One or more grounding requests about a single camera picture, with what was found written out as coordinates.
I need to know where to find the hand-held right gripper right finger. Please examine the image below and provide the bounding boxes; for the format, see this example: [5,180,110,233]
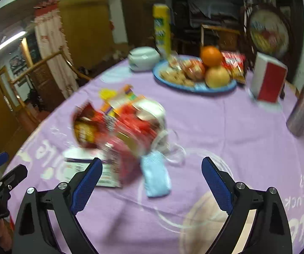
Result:
[201,157,293,254]

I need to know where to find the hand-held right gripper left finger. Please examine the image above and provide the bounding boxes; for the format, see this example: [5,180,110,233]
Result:
[12,157,103,254]

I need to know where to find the red snack bag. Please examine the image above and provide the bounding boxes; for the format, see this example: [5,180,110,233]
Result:
[73,103,118,149]

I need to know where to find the light blue packet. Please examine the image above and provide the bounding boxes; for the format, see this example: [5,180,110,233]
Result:
[140,130,187,198]

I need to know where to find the red plastic wrapper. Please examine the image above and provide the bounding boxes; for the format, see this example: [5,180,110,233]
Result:
[115,104,158,183]

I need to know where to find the yellow paper scrap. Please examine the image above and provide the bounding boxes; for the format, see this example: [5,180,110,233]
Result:
[99,88,117,102]

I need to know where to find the orange cardboard box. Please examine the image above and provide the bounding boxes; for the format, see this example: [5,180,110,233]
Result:
[100,85,139,117]

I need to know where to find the white paper cup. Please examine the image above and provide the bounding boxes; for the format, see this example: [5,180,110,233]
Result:
[135,97,168,138]

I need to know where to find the person's left hand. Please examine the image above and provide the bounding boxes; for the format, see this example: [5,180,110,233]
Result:
[0,215,13,252]

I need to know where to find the wooden chair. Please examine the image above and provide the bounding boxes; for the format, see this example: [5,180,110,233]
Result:
[10,50,93,123]

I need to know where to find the yellow apple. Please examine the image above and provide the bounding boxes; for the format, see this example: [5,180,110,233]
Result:
[205,66,231,88]

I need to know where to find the red snack packet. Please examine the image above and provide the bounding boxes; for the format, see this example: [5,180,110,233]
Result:
[228,66,246,84]
[221,51,246,70]

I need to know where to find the silver metal bottle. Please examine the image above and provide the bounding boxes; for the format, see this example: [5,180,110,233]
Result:
[286,65,304,137]

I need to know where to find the red and white box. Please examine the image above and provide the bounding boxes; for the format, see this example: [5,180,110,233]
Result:
[248,51,288,104]

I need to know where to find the pile of walnuts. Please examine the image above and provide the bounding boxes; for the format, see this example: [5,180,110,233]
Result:
[159,67,195,87]

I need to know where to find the wrapped orange snack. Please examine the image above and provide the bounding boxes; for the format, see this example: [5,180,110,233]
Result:
[184,59,206,81]

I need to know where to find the fluorescent tube light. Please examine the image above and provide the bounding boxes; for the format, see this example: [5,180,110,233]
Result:
[0,31,27,56]

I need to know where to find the white red patterned curtain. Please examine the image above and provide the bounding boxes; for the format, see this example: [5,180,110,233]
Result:
[34,0,79,98]

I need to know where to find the blue round plate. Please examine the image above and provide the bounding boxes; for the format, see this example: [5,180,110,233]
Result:
[153,58,237,93]

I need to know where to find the orange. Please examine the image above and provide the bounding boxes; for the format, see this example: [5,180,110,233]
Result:
[200,46,222,67]

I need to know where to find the clear wrapped candies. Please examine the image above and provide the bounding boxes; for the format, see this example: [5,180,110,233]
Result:
[168,55,182,69]

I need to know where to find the white round container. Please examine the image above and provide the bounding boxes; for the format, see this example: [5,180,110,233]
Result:
[128,47,160,71]

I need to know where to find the wooden side table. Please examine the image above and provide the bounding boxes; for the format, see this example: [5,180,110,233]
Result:
[201,24,241,52]

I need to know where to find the framed round decorative plate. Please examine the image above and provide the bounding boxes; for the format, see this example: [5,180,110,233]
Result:
[243,4,294,68]

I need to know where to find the tall yellow box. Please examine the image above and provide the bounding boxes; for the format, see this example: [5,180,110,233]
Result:
[153,3,171,59]

